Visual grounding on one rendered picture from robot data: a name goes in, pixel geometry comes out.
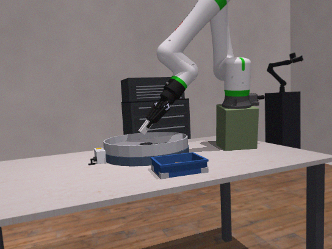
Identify blue shallow tray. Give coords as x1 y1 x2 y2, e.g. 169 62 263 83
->
150 152 209 179

